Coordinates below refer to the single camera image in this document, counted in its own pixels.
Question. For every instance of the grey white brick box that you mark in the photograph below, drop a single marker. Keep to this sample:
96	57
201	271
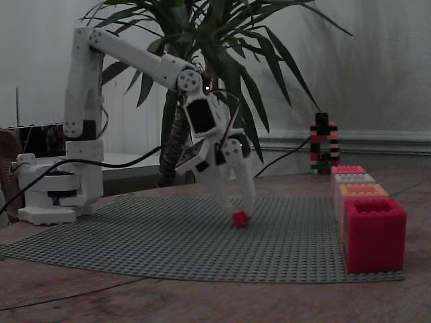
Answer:
353	178

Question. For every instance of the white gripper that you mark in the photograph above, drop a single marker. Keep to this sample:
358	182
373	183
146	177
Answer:
232	150

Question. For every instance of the orange brick box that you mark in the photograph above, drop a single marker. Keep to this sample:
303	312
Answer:
347	191

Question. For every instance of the multicolour Lego tower stand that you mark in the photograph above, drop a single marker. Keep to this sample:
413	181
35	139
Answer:
316	151

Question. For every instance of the dark framed screen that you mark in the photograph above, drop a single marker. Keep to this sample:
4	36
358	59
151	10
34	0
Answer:
43	139

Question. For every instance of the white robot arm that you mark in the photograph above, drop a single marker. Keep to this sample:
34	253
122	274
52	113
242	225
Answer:
82	84

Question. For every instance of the grey Lego baseplate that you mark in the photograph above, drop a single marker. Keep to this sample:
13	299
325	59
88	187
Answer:
151	242

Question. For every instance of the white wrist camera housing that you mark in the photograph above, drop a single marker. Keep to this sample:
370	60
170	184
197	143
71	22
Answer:
191	157

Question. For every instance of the large red brick box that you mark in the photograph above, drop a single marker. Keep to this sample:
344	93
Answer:
375	239

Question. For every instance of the small red Lego brick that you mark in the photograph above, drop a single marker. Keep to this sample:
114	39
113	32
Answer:
241	218

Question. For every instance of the green potted palm plant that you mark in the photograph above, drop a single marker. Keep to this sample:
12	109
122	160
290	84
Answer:
235	43

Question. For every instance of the small black camera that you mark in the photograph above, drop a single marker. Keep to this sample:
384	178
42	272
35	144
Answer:
322	118

